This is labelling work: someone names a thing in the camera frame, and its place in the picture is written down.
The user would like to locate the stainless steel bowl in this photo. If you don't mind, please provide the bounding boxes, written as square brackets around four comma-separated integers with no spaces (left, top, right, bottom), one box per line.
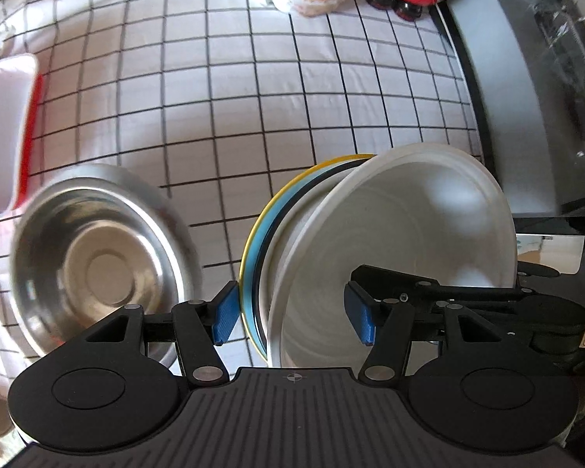
[10,163,203,356]

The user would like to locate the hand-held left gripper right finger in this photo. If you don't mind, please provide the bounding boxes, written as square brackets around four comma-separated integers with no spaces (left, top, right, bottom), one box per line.
[344,283,508,383]

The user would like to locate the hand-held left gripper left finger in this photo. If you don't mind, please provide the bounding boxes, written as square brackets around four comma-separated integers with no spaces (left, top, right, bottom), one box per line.
[84,281,239,385]

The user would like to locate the white computer case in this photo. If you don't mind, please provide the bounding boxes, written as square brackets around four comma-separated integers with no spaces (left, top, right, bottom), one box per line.
[429,0,585,278]

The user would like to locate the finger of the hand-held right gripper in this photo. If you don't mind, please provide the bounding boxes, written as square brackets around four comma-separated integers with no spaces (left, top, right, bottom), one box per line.
[350,264,518,304]

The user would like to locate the large white bowl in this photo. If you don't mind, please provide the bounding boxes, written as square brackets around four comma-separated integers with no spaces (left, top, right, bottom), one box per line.
[266,144,519,369]

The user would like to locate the white checked tablecloth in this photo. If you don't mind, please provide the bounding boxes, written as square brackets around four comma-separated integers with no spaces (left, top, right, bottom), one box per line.
[0,0,483,449]

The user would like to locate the white bowl with yellow rim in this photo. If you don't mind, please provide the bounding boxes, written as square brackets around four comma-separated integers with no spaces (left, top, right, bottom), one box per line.
[239,154,377,359]

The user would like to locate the red baking dish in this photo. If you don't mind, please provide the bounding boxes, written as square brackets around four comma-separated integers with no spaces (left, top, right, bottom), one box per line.
[0,53,44,220]

